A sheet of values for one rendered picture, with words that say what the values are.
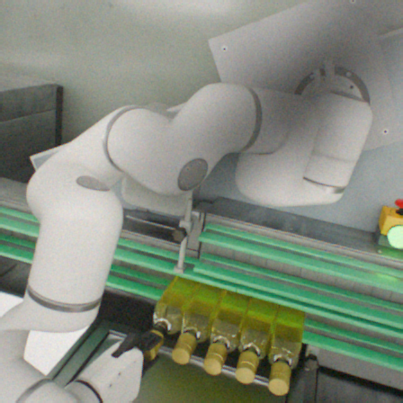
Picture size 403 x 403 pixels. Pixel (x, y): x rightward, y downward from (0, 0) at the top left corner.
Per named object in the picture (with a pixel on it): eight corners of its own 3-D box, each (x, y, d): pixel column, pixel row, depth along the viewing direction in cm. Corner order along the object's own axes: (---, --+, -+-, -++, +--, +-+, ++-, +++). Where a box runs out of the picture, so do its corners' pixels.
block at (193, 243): (192, 236, 111) (183, 247, 105) (198, 200, 108) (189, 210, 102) (206, 239, 111) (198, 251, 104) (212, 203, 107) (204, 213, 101)
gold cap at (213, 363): (207, 355, 84) (201, 371, 80) (210, 340, 83) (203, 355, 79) (226, 362, 83) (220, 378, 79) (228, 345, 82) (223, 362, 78)
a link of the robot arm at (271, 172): (273, 97, 53) (236, 219, 59) (389, 114, 67) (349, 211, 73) (226, 76, 60) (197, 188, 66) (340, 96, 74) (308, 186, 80)
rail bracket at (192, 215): (183, 255, 106) (165, 281, 94) (192, 187, 100) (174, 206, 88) (195, 257, 105) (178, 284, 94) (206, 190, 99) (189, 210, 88)
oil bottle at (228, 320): (228, 293, 106) (204, 350, 87) (233, 273, 104) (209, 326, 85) (252, 300, 105) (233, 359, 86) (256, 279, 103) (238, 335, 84)
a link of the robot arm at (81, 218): (171, 300, 57) (120, 246, 68) (223, 138, 52) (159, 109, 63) (40, 307, 47) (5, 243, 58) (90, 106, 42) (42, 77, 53)
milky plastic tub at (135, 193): (134, 191, 119) (120, 201, 111) (142, 105, 110) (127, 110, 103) (198, 206, 115) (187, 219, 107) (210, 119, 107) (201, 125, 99)
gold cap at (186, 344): (177, 346, 85) (169, 361, 81) (180, 330, 84) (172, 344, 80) (195, 352, 85) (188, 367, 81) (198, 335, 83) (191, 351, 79)
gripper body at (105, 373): (96, 447, 67) (143, 400, 77) (102, 394, 64) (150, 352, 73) (59, 421, 71) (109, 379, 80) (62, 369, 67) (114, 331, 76)
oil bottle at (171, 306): (181, 280, 109) (147, 333, 89) (184, 259, 107) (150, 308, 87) (203, 286, 108) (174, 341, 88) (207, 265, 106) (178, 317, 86)
